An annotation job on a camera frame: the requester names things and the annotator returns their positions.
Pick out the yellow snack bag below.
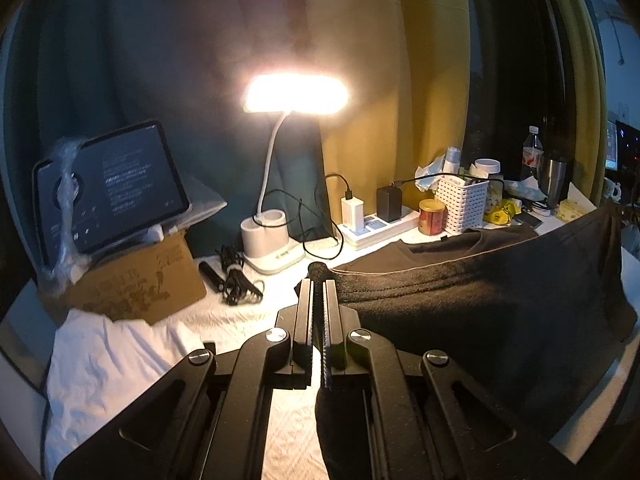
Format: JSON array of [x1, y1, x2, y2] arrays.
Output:
[[483, 198, 522, 226]]

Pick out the black smartphone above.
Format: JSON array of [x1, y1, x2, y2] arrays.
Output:
[[513, 211, 542, 229]]

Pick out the wet wipes pack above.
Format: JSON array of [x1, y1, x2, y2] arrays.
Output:
[[504, 177, 546, 202]]

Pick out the brown t-shirt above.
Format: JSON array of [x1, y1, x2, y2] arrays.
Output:
[[294, 204, 639, 480]]

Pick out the yellow tissue box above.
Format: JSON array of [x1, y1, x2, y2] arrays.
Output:
[[555, 182, 597, 223]]

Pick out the red tin can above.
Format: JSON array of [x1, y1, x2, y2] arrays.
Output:
[[418, 198, 446, 236]]

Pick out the bundled black cable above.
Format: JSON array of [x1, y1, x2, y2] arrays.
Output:
[[198, 244, 266, 307]]

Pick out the white power strip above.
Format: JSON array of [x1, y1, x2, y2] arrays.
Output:
[[338, 206, 420, 250]]

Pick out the white mug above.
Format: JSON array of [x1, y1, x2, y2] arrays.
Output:
[[602, 178, 622, 203]]

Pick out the white charger adapter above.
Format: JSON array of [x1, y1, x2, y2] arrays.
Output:
[[341, 197, 364, 234]]

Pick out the white perforated basket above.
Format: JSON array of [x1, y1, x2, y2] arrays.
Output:
[[435, 176, 488, 235]]

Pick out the tablet computer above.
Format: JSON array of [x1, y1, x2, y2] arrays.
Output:
[[31, 119, 192, 269]]

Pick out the yellow curtain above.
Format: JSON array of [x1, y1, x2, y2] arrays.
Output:
[[306, 0, 471, 212]]

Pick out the stainless steel tumbler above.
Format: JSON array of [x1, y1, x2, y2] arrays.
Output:
[[538, 155, 568, 209]]

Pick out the white desk lamp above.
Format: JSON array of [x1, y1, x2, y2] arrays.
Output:
[[240, 70, 349, 275]]

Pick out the black charger adapter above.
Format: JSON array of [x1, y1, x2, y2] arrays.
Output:
[[376, 185, 402, 223]]

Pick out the cardboard box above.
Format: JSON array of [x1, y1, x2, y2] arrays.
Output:
[[37, 231, 206, 325]]

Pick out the plastic water bottle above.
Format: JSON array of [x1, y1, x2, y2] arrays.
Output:
[[521, 126, 544, 180]]

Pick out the computer monitor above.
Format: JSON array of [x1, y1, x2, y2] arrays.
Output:
[[605, 120, 640, 174]]

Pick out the clear snack jar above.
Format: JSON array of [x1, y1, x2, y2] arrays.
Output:
[[470, 158, 503, 214]]

